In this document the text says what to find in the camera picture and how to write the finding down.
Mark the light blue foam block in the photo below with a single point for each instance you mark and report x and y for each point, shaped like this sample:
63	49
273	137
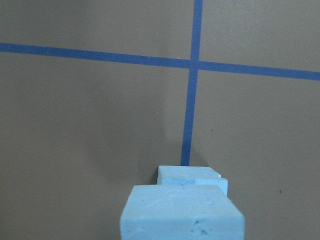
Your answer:
191	175

